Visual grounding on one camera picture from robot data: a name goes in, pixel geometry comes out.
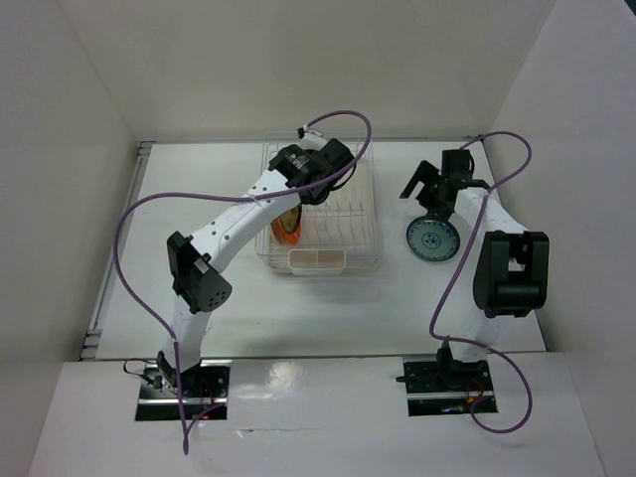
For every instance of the yellow patterned plate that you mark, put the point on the yellow patterned plate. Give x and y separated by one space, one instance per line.
290 220

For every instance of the blue patterned plate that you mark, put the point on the blue patterned plate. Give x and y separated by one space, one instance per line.
432 240

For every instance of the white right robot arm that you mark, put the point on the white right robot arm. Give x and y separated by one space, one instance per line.
511 274

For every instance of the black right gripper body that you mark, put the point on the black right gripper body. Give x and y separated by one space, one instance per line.
429 197

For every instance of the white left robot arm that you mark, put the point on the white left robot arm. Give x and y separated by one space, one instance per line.
197 262

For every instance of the beige cutlery holder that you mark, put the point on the beige cutlery holder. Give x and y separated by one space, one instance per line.
316 262

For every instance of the white wire dish rack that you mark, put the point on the white wire dish rack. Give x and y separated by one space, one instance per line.
347 220

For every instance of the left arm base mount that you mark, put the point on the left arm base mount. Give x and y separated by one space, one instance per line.
157 398

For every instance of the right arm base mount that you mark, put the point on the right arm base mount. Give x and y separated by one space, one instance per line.
434 387

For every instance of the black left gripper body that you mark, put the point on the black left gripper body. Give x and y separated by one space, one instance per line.
320 198

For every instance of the orange plate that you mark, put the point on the orange plate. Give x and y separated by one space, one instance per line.
283 237

